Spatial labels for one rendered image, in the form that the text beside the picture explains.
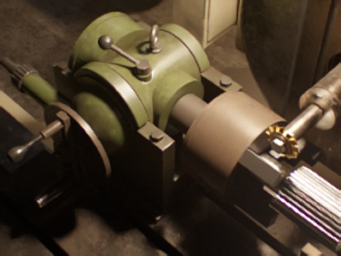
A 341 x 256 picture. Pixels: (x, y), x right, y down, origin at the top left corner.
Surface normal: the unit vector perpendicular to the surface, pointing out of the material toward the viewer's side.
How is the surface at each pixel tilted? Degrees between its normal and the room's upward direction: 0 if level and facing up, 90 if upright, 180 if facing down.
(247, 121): 2
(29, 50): 0
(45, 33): 0
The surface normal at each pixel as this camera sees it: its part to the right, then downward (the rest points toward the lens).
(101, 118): -0.12, 0.14
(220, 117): -0.20, -0.46
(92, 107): -0.40, -0.15
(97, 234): 0.00, -0.65
